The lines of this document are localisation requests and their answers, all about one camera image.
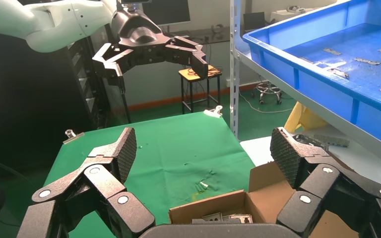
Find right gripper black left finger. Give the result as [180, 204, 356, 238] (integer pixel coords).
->
[16, 127, 156, 238]

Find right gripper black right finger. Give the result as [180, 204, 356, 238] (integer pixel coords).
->
[269, 127, 381, 238]

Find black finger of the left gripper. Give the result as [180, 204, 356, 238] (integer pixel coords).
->
[164, 35, 209, 80]
[92, 43, 135, 87]

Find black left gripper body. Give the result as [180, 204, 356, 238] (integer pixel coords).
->
[111, 9, 178, 66]

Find silver I/O shield plate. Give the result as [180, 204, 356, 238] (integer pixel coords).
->
[222, 214, 254, 225]
[201, 213, 224, 223]

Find blue plastic tray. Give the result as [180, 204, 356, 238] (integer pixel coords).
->
[242, 0, 381, 152]

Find brown cardboard box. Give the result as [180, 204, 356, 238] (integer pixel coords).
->
[169, 161, 359, 238]

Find black stool yellow seat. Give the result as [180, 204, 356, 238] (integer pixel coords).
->
[178, 65, 223, 115]

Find dark glass desk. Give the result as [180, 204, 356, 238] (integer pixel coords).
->
[164, 28, 232, 45]

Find black slatted equipment rack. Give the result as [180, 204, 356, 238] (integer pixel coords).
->
[66, 34, 112, 130]

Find black computer monitor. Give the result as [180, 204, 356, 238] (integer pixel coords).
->
[142, 0, 191, 27]

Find slotted steel rack leg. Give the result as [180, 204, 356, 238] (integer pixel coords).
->
[229, 0, 245, 139]

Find black thin stand pole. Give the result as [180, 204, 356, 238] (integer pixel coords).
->
[120, 77, 132, 125]

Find toothed grey metal strip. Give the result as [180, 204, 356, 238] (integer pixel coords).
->
[314, 134, 351, 148]

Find silver binder clip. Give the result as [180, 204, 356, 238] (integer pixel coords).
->
[62, 129, 85, 145]
[203, 105, 224, 119]

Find yellow fabric bundle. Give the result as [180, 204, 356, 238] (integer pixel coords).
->
[284, 102, 328, 134]

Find chrome swivel chair base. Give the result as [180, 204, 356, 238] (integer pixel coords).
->
[251, 82, 283, 106]

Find green cloth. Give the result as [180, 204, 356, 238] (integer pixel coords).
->
[44, 112, 255, 238]

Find black robot torso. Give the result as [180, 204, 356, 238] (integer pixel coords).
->
[0, 29, 94, 184]

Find white desktop device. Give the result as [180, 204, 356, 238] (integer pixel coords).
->
[271, 5, 311, 23]

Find small white paper scrap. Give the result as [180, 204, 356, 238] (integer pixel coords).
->
[195, 179, 211, 193]

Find clear tape patch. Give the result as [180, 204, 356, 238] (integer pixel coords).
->
[300, 57, 347, 70]

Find angled grey metal bracket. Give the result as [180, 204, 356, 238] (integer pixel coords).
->
[294, 133, 319, 145]

